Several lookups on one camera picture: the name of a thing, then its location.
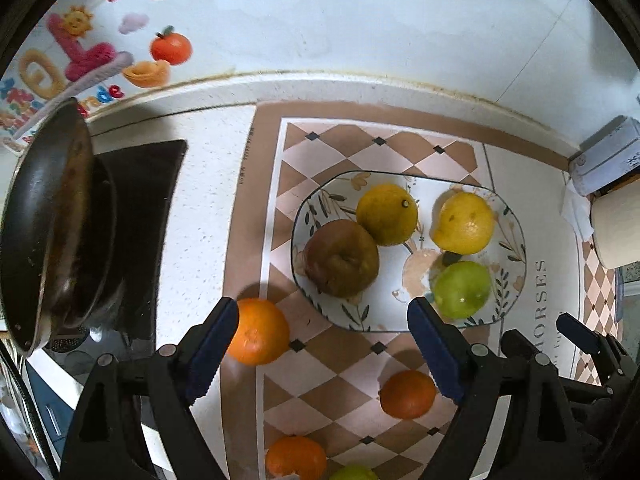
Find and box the colourful cartoon wall sticker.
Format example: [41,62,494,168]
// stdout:
[0,0,196,157]

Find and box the yellow lemon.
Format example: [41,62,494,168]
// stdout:
[430,190,496,255]

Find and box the yellow citrus with stem dot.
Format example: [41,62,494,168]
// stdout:
[356,183,419,247]

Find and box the black frying pan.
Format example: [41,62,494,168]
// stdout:
[0,97,119,359]

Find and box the black glass cooktop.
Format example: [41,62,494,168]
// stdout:
[20,138,189,461]

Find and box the large orange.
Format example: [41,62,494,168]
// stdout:
[226,298,291,366]

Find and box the brownish red apple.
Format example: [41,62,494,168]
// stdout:
[303,218,381,299]

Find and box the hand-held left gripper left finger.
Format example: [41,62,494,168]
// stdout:
[59,296,241,480]

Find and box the yellow-green fruit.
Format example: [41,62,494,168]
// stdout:
[327,465,380,480]

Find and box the orange with peel notch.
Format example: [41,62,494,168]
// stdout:
[265,435,329,480]

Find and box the dark small orange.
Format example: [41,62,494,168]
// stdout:
[378,369,438,420]

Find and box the floral ceramic plate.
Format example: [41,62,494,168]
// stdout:
[291,170,527,333]

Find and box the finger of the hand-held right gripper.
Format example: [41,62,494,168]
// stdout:
[556,312,639,397]

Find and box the crumpled white tissue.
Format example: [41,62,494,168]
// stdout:
[559,180,597,242]

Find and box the checkered brown table mat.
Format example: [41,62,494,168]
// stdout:
[220,100,624,480]

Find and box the paper towel roll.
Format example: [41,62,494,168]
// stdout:
[589,187,640,271]

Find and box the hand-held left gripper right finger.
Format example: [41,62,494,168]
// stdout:
[406,296,599,480]

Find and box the green lime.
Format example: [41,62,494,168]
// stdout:
[432,260,494,320]

